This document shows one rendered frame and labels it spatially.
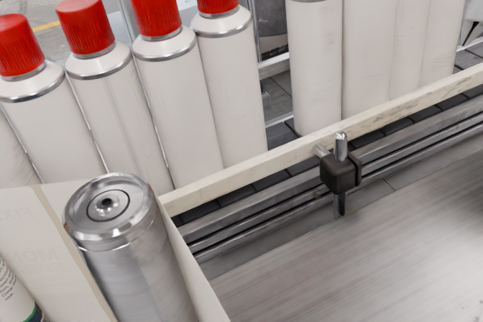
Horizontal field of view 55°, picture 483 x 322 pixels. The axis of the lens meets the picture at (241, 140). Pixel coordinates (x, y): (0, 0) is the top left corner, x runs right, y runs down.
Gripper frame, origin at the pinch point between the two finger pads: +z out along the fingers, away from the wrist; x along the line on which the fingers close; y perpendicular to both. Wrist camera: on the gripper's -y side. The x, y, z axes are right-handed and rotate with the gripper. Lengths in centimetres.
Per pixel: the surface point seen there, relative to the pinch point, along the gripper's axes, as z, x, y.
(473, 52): 1.9, 7.6, -2.5
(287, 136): 15.9, -16.8, -1.0
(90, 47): 8.8, -39.9, 2.0
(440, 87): 5.3, -5.2, 4.9
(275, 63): 8.7, -20.5, -2.9
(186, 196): 19.8, -30.0, 5.0
